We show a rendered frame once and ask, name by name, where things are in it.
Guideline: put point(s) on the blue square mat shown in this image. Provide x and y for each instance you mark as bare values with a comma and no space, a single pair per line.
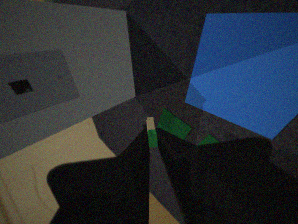
246,70

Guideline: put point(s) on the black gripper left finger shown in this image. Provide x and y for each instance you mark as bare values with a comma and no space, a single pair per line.
128,173

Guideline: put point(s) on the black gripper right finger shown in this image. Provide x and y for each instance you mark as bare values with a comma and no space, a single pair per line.
187,163

